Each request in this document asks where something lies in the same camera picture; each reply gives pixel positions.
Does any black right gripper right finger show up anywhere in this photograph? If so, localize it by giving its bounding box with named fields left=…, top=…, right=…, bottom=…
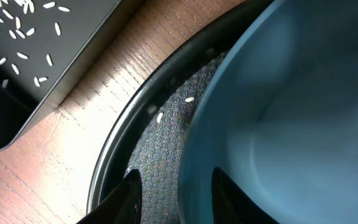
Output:
left=211, top=167, right=278, bottom=224

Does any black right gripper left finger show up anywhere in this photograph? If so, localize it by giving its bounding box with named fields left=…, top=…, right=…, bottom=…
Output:
left=77, top=169, right=142, bottom=224

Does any dark blue plate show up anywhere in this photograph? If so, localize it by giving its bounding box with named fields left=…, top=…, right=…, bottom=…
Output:
left=178, top=0, right=358, bottom=223

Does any pile of white rice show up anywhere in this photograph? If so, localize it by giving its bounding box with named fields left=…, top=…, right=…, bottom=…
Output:
left=0, top=1, right=74, bottom=93

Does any round black tray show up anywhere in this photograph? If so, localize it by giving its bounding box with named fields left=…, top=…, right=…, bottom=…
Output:
left=86, top=1, right=269, bottom=223

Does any black rectangular tray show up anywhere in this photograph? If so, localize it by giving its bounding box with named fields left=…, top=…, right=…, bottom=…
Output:
left=0, top=0, right=142, bottom=151

